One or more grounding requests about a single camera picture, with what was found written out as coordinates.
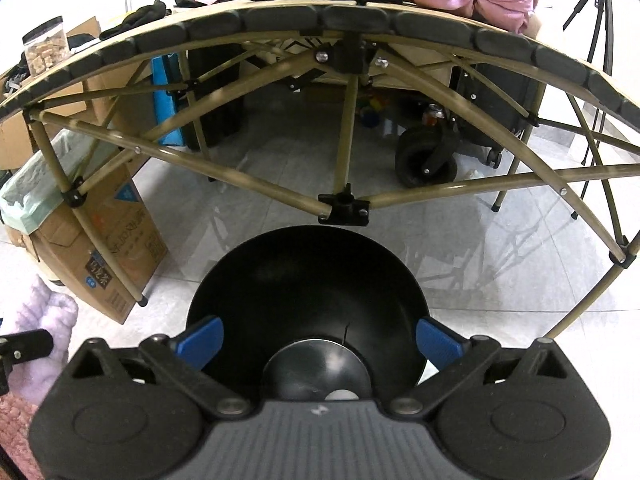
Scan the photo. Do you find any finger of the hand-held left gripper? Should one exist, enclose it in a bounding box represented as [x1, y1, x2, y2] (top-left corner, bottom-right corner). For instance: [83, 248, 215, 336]
[0, 330, 55, 396]

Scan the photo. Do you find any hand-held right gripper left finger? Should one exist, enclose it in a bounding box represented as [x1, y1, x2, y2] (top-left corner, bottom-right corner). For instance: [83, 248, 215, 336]
[70, 316, 253, 418]

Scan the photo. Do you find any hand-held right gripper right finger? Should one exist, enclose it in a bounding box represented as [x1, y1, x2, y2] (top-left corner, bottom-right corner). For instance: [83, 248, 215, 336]
[387, 316, 568, 418]

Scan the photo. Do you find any round black bin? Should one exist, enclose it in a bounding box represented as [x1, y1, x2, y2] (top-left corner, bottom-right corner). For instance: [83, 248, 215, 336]
[186, 226, 430, 403]

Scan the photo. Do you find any printed cardboard box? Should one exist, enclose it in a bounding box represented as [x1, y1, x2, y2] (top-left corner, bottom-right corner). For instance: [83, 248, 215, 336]
[20, 157, 168, 323]

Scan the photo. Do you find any green plastic bag liner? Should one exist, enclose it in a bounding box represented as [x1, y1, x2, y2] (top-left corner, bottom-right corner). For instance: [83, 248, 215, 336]
[0, 130, 118, 235]

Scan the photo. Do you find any blue bag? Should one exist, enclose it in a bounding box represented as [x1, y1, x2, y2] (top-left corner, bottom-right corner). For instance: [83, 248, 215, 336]
[152, 55, 188, 148]

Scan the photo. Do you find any tall black case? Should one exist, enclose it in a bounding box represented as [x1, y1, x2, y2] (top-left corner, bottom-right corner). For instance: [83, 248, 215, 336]
[182, 45, 246, 151]

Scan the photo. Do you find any black suitcase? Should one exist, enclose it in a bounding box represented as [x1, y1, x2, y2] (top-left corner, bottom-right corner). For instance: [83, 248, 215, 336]
[450, 60, 543, 168]

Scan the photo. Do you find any plain brown cardboard box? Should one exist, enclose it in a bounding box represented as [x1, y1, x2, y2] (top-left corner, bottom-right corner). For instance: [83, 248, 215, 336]
[0, 17, 151, 171]

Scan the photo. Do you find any clear snack jar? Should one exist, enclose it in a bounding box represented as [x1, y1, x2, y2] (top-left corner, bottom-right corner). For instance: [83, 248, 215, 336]
[22, 17, 71, 76]

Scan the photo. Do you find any tan slatted folding table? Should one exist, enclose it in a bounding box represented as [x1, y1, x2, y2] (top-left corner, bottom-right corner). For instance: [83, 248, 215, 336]
[0, 0, 640, 343]

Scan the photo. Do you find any black tripod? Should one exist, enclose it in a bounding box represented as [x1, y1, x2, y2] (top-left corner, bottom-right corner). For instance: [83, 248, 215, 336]
[562, 0, 619, 221]

